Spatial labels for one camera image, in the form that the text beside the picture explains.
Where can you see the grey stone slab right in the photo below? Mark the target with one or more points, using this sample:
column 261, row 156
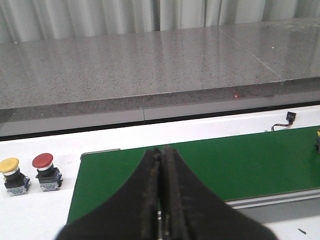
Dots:
column 289, row 48

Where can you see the green conveyor belt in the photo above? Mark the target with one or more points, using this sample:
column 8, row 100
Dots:
column 275, row 144

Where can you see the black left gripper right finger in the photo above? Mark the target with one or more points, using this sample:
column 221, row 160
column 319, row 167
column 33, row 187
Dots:
column 191, row 211

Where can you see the grey stone slab left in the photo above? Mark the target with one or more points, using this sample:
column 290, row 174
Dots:
column 72, row 76

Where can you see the red mushroom push button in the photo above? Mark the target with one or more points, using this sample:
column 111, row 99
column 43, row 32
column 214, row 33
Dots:
column 49, row 177

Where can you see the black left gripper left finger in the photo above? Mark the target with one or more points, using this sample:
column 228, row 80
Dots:
column 115, row 197

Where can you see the grey curtain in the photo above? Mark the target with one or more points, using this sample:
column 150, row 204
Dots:
column 31, row 20

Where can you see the black sensor with cable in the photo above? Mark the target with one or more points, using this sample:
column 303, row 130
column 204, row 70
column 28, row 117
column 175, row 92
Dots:
column 290, row 118

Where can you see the yellow mushroom push button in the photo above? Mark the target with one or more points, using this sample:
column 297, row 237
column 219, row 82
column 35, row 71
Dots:
column 15, row 182

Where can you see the grey stone slab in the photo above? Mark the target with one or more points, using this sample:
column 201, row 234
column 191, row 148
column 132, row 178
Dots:
column 289, row 48
column 72, row 76

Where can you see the blue based push button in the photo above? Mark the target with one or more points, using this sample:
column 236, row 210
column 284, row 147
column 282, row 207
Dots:
column 317, row 143

